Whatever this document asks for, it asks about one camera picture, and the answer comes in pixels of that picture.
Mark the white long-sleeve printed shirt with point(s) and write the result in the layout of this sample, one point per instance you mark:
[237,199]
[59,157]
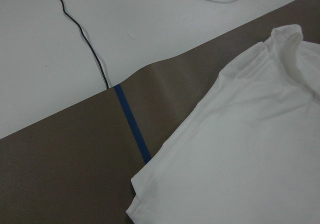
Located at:
[249,153]

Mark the blue tape grid lines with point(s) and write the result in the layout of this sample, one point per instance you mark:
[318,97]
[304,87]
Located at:
[138,137]

